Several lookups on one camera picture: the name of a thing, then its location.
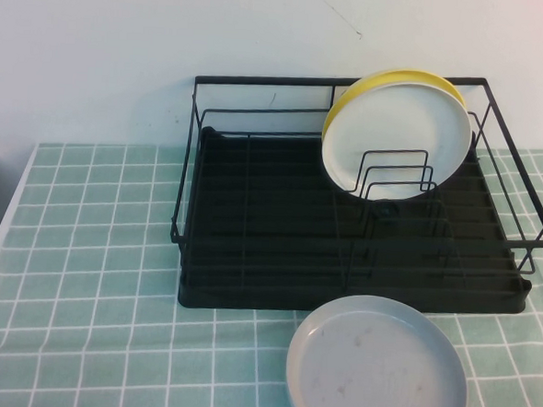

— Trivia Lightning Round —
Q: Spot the grey-blue plate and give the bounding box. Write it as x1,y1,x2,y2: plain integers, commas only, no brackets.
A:
283,290,474,407

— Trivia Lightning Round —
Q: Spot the black plastic drip tray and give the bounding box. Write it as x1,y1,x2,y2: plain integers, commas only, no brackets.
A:
176,123,543,330

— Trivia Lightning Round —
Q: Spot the green checked tablecloth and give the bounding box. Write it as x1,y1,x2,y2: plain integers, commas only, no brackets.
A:
0,115,543,407

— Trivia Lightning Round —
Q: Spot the black wire dish rack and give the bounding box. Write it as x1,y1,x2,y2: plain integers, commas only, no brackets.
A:
168,58,543,299

